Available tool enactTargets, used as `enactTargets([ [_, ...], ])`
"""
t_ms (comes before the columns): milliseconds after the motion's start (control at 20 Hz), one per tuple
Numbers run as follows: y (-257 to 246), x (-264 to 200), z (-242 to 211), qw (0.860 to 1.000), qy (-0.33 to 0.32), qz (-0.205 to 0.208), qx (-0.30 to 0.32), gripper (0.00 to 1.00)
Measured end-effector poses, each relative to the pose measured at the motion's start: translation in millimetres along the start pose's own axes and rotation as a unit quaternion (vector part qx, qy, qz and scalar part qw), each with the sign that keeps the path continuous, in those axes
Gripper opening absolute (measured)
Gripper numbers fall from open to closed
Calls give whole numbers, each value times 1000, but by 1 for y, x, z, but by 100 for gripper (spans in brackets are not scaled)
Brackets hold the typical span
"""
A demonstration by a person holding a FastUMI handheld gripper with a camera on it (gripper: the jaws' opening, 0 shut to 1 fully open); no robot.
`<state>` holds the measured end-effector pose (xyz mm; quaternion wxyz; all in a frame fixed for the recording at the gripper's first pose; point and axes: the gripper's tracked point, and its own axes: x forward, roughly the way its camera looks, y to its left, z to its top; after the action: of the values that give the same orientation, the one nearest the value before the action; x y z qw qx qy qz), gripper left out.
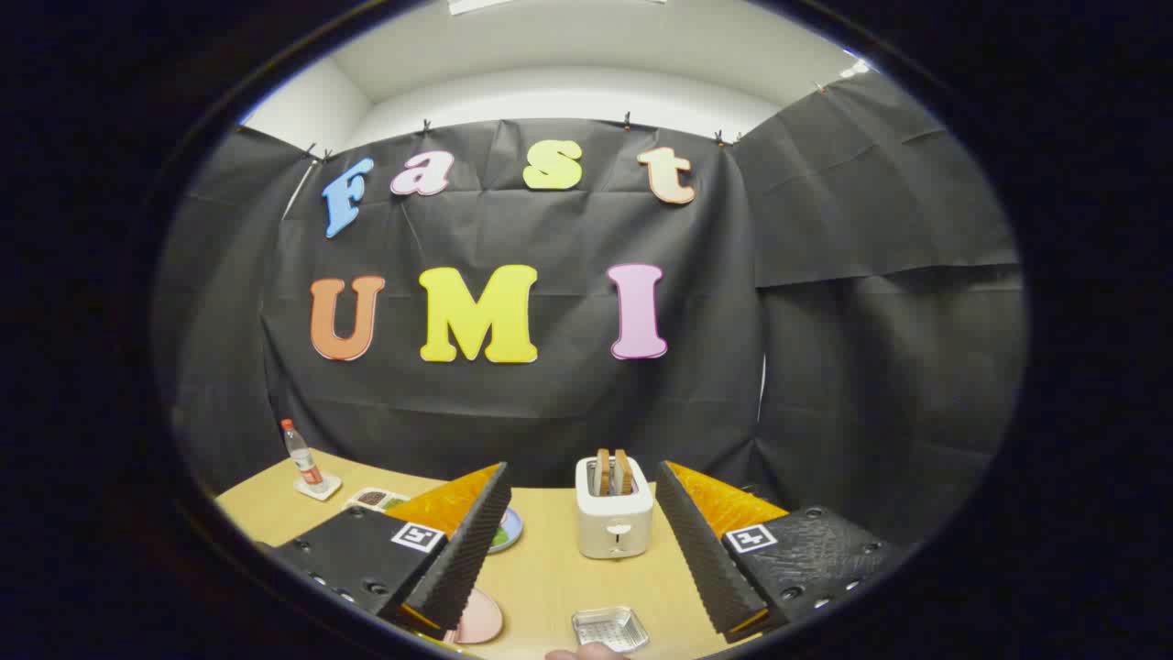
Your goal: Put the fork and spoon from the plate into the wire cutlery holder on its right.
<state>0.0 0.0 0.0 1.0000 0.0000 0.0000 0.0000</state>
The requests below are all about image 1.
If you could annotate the white toaster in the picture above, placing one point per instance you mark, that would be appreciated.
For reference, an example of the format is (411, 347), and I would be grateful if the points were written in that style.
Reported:
(614, 527)

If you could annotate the clear water bottle red label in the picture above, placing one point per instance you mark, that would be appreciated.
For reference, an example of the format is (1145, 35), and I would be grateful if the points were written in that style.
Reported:
(302, 458)

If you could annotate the white divided condiment tray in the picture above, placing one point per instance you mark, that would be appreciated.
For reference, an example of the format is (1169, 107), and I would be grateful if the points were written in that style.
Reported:
(374, 499)

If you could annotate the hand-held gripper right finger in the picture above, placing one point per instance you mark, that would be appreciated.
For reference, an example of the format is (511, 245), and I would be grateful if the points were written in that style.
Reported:
(701, 550)

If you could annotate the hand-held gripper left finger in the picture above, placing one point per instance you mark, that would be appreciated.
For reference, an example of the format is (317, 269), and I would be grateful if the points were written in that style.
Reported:
(467, 550)

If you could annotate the perforated metal basket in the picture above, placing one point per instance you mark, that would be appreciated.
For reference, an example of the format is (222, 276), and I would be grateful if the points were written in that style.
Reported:
(609, 629)

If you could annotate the blue plate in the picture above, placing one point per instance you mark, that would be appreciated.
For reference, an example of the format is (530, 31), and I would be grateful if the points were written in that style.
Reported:
(509, 532)

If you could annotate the white square coaster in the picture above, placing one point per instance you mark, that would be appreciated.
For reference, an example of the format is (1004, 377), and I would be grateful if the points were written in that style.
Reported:
(328, 488)

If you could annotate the ceiling light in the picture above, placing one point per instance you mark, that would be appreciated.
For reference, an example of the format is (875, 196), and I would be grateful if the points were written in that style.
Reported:
(476, 5)

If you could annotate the toast slice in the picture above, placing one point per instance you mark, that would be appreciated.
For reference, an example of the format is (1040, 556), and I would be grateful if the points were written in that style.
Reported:
(602, 472)
(623, 472)

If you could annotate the pink plate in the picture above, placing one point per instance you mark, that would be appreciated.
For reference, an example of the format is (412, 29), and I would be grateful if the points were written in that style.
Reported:
(481, 619)

